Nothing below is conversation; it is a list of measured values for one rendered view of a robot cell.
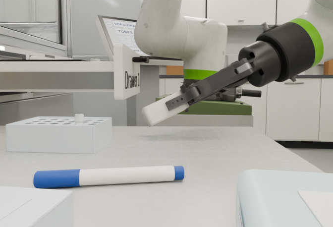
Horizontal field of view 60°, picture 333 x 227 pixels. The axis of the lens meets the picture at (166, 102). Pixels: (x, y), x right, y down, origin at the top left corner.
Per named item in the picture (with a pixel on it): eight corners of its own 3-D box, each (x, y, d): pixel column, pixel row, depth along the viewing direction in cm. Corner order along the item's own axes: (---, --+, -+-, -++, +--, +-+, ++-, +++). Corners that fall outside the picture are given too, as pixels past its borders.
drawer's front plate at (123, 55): (140, 92, 85) (139, 54, 84) (123, 100, 56) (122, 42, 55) (134, 92, 85) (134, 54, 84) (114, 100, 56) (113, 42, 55)
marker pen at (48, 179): (181, 177, 29) (181, 162, 29) (185, 183, 28) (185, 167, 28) (38, 185, 27) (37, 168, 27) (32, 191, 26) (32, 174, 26)
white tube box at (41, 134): (112, 140, 47) (111, 117, 46) (94, 153, 38) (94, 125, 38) (39, 139, 48) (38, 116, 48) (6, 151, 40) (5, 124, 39)
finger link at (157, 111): (189, 107, 46) (190, 106, 46) (149, 126, 45) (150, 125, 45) (180, 90, 47) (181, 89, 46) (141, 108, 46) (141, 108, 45)
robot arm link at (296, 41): (327, 66, 46) (295, 80, 55) (292, 4, 48) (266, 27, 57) (296, 81, 45) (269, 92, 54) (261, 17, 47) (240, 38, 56)
